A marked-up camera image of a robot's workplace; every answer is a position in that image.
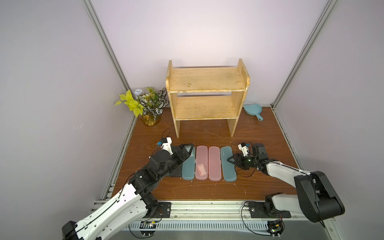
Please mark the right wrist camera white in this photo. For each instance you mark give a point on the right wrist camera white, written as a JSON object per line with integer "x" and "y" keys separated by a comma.
{"x": 244, "y": 148}

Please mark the teal dustpan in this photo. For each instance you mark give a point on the teal dustpan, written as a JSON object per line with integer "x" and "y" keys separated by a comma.
{"x": 254, "y": 110}

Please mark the teal pencil case shelf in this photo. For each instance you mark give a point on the teal pencil case shelf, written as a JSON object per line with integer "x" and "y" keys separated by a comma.
{"x": 228, "y": 168}

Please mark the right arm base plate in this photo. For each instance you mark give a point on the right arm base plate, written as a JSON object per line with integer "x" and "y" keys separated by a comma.
{"x": 260, "y": 210}

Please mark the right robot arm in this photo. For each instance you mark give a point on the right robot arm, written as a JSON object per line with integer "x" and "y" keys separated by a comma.
{"x": 315, "y": 196}

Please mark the pink pencil case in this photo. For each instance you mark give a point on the pink pencil case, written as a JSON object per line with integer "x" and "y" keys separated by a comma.
{"x": 201, "y": 172}
{"x": 214, "y": 164}

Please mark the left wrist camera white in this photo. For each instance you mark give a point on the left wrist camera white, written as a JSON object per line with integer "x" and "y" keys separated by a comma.
{"x": 166, "y": 144}

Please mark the light teal large pencil case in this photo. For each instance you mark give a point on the light teal large pencil case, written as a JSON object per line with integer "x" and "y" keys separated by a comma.
{"x": 188, "y": 168}

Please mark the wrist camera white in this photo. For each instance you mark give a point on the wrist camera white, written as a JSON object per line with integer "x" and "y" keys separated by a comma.
{"x": 244, "y": 148}
{"x": 166, "y": 144}

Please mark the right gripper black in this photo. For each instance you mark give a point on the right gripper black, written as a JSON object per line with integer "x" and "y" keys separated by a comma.
{"x": 241, "y": 159}

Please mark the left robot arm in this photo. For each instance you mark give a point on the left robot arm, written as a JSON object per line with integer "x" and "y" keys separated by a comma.
{"x": 133, "y": 202}

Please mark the circuit board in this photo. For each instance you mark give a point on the circuit board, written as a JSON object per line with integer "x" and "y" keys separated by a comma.
{"x": 147, "y": 228}
{"x": 275, "y": 228}

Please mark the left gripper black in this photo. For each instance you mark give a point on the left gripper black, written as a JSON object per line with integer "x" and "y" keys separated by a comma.
{"x": 183, "y": 154}

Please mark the right circuit board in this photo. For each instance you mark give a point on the right circuit board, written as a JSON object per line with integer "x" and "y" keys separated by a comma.
{"x": 275, "y": 228}

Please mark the wooden two-tier shelf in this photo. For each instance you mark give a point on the wooden two-tier shelf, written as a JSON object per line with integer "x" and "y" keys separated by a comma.
{"x": 207, "y": 93}

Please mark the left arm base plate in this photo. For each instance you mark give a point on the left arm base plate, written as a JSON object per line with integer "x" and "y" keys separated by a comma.
{"x": 161, "y": 210}

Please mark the black pencil case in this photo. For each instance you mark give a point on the black pencil case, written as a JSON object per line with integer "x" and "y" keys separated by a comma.
{"x": 177, "y": 172}

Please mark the aluminium mounting rail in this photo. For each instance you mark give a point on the aluminium mounting rail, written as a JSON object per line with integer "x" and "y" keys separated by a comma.
{"x": 225, "y": 216}

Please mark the left circuit board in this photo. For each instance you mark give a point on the left circuit board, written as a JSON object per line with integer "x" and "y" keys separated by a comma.
{"x": 147, "y": 228}

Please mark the potted plant in glass vase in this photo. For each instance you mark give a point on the potted plant in glass vase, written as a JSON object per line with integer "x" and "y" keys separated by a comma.
{"x": 148, "y": 106}

